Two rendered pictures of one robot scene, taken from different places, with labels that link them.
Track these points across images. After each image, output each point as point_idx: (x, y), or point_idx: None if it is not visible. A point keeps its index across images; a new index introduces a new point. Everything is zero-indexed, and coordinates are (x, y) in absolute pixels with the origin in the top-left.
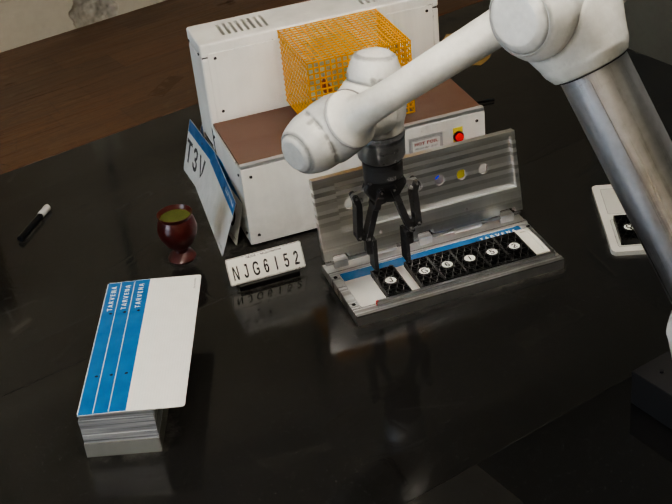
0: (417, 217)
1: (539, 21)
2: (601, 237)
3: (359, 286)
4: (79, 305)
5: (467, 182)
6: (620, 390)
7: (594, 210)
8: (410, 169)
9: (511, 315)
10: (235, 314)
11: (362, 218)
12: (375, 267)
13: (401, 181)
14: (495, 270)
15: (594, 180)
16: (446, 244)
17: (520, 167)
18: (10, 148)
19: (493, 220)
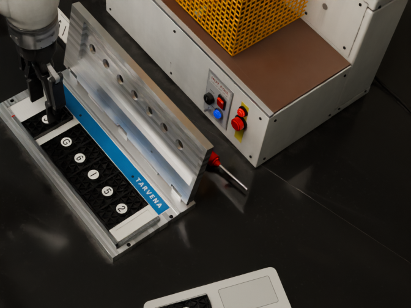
0: (52, 102)
1: None
2: (177, 290)
3: (42, 99)
4: None
5: (164, 137)
6: None
7: (230, 276)
8: (134, 78)
9: (23, 228)
10: (4, 25)
11: (20, 57)
12: (29, 98)
13: (41, 65)
14: (77, 200)
15: (293, 268)
16: (123, 152)
17: (302, 194)
18: None
19: (167, 183)
